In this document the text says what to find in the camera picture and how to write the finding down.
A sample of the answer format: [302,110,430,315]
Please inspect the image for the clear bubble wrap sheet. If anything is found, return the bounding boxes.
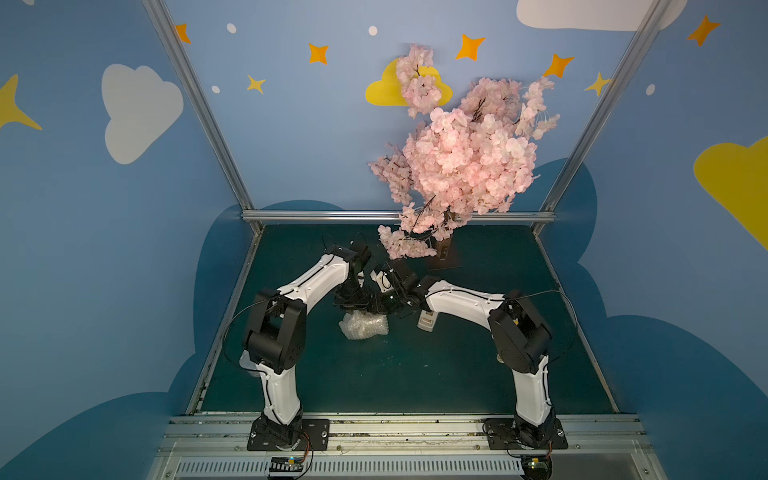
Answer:
[339,310,389,341]

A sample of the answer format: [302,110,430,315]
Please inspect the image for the white tape dispenser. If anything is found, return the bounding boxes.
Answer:
[417,310,438,332]

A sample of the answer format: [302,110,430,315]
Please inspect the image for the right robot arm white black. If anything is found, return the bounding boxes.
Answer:
[370,260,555,433]

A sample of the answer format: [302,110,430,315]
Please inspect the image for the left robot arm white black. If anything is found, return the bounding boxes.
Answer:
[240,241,372,428]

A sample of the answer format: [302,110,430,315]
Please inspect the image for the pink cherry blossom tree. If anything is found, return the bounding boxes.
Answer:
[370,45,559,260]

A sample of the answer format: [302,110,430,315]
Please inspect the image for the left controller board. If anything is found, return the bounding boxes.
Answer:
[266,456,309,479]

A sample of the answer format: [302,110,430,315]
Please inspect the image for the controller board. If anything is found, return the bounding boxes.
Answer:
[520,456,553,480]
[266,456,309,479]

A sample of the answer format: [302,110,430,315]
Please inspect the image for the right controller board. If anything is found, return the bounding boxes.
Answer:
[520,456,553,480]

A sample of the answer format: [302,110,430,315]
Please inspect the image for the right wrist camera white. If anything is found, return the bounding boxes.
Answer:
[370,270,393,293]

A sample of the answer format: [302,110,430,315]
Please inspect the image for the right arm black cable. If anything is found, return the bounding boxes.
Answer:
[443,287,578,364]

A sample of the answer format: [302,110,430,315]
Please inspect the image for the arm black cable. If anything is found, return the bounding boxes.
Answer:
[220,299,268,376]
[443,287,578,364]

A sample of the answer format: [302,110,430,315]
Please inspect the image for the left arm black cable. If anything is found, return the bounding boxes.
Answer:
[220,299,268,376]

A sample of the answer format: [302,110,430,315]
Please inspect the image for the aluminium frame back rail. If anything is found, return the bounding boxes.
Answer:
[241,209,556,224]

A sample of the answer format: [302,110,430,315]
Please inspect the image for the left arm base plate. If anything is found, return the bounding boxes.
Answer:
[246,415,330,451]

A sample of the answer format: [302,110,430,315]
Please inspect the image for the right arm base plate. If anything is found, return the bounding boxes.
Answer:
[482,417,569,450]

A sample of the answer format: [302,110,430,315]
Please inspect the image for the aluminium frame left post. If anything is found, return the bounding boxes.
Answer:
[142,0,264,236]

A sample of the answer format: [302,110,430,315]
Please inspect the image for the aluminium frame post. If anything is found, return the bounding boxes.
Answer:
[142,0,264,236]
[532,0,673,237]

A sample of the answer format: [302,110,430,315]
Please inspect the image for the aluminium frame right post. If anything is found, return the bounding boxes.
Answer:
[532,0,673,237]

